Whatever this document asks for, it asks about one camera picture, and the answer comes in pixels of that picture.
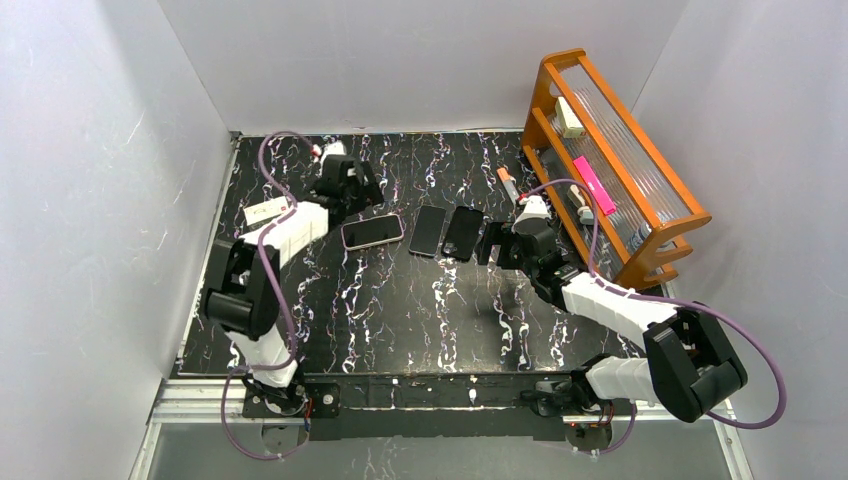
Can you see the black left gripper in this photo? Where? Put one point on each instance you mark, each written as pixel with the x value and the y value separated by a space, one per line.
pixel 361 183

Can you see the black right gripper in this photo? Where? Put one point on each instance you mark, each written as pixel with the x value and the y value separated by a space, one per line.
pixel 502 241

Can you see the black phone case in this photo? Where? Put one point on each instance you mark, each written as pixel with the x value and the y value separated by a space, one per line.
pixel 463 233

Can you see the pink cased smartphone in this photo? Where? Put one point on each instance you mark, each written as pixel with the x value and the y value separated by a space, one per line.
pixel 371 232

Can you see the black screen smartphone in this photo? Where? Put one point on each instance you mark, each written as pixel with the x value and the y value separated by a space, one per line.
pixel 427 231

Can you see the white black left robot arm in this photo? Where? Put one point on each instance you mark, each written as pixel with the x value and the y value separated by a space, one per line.
pixel 242 292

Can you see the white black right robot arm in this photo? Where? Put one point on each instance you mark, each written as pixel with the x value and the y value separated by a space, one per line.
pixel 689 366

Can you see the orange grey marker pen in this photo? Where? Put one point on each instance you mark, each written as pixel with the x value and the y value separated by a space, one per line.
pixel 509 185

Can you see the white red small box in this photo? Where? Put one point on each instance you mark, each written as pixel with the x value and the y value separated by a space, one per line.
pixel 261 214

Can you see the white grey small device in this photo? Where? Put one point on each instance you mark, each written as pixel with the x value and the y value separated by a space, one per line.
pixel 584 210

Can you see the pink flat box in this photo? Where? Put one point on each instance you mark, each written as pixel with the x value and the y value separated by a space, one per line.
pixel 596 194

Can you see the orange wooden shelf rack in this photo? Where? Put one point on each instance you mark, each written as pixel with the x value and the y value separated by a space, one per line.
pixel 642 184

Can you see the cream white box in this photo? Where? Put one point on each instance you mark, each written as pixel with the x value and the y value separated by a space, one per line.
pixel 566 123

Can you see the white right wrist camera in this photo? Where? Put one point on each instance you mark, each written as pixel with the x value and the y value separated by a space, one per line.
pixel 532 207

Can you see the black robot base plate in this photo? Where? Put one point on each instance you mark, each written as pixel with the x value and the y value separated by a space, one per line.
pixel 544 407

